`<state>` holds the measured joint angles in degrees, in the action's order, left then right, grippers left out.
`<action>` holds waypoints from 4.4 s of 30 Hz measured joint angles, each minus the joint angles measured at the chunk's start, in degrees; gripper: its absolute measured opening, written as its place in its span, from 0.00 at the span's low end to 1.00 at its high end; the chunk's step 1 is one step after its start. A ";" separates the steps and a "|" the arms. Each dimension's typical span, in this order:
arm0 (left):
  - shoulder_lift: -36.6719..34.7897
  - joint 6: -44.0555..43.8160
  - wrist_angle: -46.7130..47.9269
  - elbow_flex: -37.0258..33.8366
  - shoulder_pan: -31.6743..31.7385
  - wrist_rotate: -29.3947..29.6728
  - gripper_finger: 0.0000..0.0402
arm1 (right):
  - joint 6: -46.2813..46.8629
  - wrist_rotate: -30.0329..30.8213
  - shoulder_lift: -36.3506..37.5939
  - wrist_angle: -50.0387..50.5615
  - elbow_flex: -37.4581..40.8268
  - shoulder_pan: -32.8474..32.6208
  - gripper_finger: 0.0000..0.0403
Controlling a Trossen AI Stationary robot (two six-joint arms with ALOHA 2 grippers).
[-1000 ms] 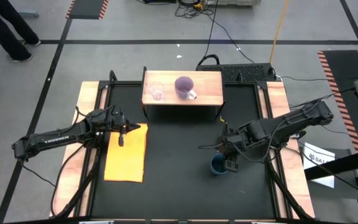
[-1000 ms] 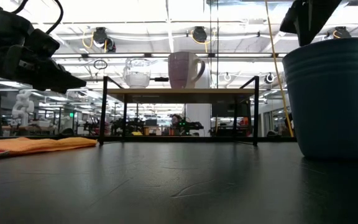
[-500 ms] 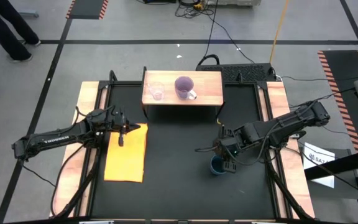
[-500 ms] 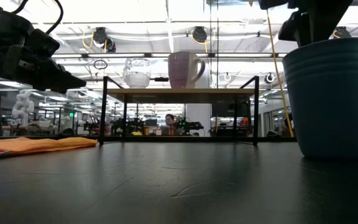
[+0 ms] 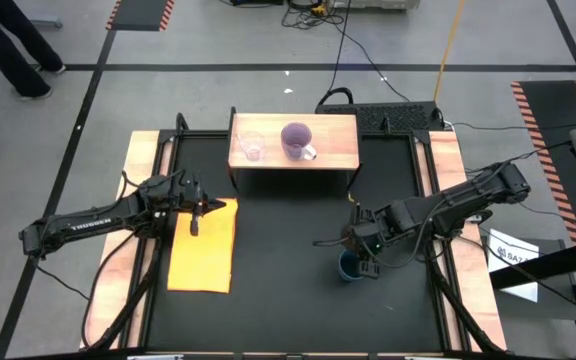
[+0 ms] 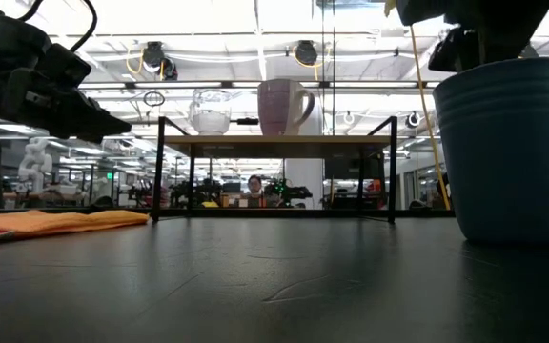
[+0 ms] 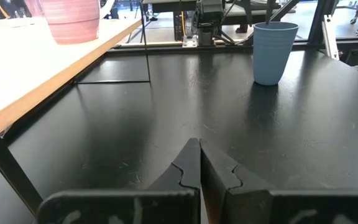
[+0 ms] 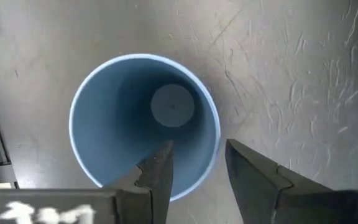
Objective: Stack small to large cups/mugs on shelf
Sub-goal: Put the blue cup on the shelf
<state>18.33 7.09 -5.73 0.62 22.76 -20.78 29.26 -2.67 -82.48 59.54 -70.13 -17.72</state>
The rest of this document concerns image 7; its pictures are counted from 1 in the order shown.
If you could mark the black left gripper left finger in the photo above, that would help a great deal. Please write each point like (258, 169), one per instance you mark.
(185, 174)

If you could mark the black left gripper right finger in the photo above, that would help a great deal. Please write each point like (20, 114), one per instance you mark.
(219, 177)

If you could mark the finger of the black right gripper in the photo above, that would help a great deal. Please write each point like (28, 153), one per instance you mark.
(270, 12)

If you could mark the blue plastic cup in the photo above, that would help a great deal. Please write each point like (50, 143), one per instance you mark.
(272, 56)

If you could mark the purple and white mug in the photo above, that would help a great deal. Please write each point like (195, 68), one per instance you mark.
(71, 21)

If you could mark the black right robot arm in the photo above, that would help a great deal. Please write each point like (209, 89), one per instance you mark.
(208, 15)

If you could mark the wooden shelf with black frame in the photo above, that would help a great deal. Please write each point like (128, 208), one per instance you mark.
(26, 68)

